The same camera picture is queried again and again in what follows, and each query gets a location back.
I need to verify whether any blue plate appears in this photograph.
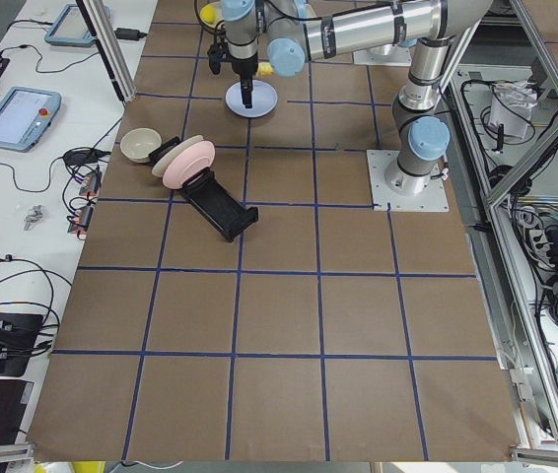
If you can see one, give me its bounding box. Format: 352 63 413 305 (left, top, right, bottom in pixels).
225 80 278 118

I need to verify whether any upper teach pendant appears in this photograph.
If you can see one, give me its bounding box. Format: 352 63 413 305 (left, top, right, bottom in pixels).
44 4 94 47

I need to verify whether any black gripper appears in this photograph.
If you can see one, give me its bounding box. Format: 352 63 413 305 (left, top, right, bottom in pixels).
229 43 258 108

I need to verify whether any black power brick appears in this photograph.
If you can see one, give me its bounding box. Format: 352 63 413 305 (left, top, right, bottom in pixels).
62 148 110 167

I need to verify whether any black power adapter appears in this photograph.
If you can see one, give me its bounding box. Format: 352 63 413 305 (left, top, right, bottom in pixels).
114 28 147 41

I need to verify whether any aluminium frame post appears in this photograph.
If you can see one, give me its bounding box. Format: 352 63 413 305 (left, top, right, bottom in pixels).
76 0 136 103

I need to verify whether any yellow lemon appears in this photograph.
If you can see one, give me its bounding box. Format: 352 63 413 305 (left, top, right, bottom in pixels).
200 5 218 26

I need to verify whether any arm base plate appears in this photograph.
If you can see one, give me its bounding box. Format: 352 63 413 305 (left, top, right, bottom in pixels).
367 150 450 213
353 39 417 67

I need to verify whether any teach pendant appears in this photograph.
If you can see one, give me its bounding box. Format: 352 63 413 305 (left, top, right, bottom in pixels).
0 87 62 152
44 4 94 47

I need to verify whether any lower teach pendant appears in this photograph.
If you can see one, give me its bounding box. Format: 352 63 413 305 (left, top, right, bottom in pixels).
0 87 62 152

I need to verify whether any cream plate in rack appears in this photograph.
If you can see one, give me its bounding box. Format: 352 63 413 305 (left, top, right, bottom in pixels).
152 135 204 177

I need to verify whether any pink plate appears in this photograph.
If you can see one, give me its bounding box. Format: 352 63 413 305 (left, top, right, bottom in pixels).
162 140 215 190

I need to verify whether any black dish rack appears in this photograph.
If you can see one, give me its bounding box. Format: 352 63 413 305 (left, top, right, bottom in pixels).
149 137 258 241

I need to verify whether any cream bowl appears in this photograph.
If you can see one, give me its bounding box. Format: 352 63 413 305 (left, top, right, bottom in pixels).
119 128 162 164

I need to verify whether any small metal clamp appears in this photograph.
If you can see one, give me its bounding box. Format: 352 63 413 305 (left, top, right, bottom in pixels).
24 205 44 231

